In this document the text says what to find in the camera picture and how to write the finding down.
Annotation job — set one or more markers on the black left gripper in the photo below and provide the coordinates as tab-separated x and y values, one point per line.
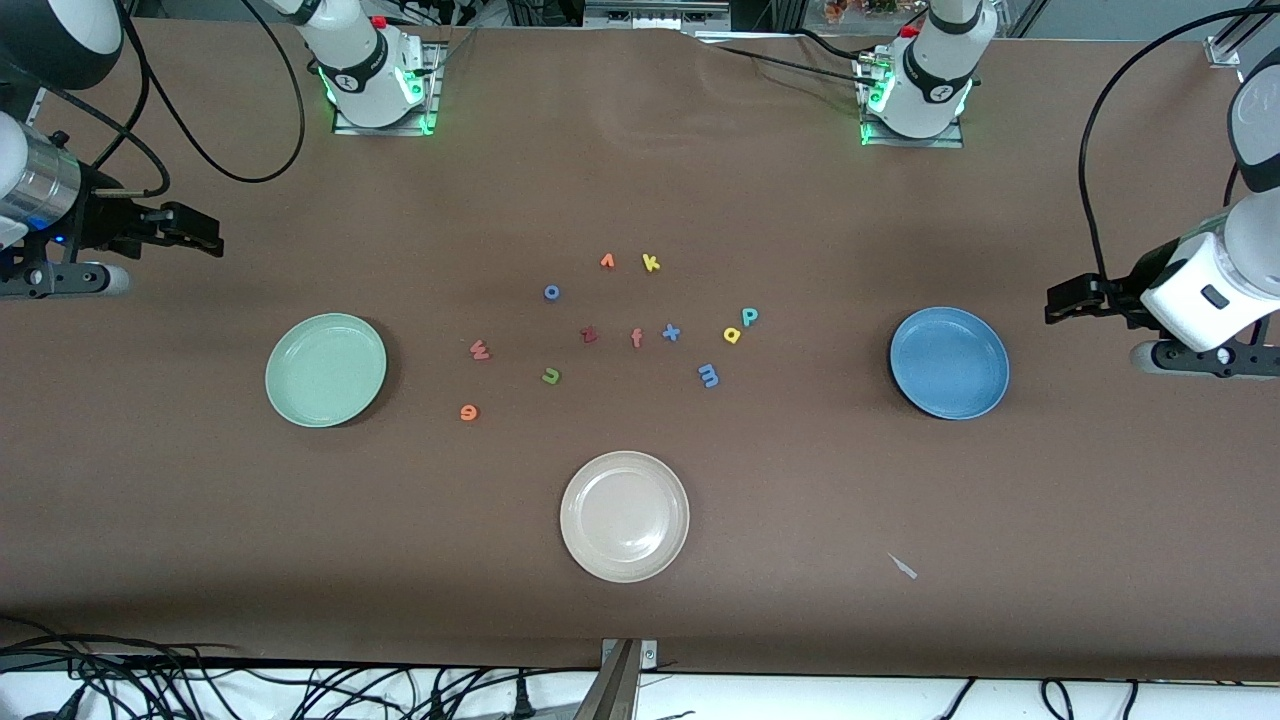
1118	296

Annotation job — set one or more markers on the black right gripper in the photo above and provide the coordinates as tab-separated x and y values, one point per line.
103	222

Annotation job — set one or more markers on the pink foam letter w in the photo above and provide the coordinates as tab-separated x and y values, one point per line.
480	351

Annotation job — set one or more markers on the blue foam letter m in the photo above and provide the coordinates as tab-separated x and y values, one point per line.
709	376

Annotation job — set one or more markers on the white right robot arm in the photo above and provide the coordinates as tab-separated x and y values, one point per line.
365	70

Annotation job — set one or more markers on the blue plate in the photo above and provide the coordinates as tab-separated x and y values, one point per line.
950	363

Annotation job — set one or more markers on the green plate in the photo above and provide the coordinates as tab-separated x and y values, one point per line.
325	370

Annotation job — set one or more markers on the white tape scrap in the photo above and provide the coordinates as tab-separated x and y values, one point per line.
905	569

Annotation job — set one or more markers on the colourful background items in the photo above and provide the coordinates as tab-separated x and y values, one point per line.
860	10

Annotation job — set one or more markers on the beige plate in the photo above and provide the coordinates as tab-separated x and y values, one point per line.
625	516

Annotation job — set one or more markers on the grey metal background fixture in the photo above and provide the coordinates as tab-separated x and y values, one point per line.
650	15

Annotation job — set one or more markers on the black power plug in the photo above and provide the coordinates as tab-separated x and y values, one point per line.
521	700
437	705

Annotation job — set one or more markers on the aluminium frame rail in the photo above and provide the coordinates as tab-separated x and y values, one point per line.
1235	35
35	108

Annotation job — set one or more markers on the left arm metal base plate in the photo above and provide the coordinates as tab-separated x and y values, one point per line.
915	143

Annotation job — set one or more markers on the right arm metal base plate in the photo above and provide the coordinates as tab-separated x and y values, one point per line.
433	95

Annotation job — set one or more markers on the metal table bracket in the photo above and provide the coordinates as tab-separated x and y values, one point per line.
620	680

